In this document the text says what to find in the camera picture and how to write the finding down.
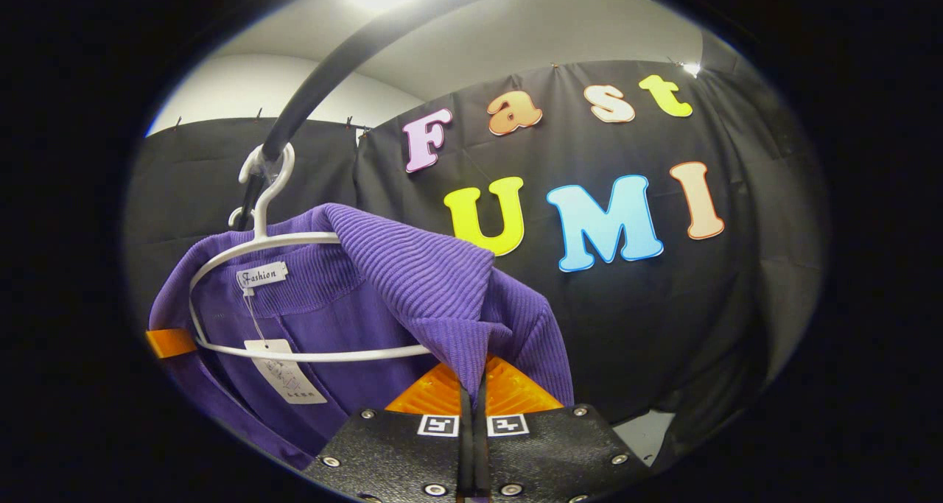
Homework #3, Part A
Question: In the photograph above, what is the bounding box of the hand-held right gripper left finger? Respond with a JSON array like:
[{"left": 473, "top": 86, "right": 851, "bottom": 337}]
[{"left": 304, "top": 361, "right": 473, "bottom": 503}]

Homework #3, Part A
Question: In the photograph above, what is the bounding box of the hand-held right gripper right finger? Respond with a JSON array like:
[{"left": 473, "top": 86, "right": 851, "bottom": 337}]
[{"left": 472, "top": 354, "right": 654, "bottom": 503}]

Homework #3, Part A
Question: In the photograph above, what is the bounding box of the purple knit cardigan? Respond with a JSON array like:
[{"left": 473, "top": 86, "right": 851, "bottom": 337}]
[{"left": 147, "top": 203, "right": 575, "bottom": 471}]

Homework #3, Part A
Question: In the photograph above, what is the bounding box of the black metal clothes rack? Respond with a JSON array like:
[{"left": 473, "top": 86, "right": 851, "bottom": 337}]
[{"left": 234, "top": 0, "right": 634, "bottom": 231}]

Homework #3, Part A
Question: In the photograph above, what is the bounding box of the black backdrop cloth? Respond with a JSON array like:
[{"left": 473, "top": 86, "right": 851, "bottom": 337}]
[{"left": 125, "top": 60, "right": 830, "bottom": 474}]

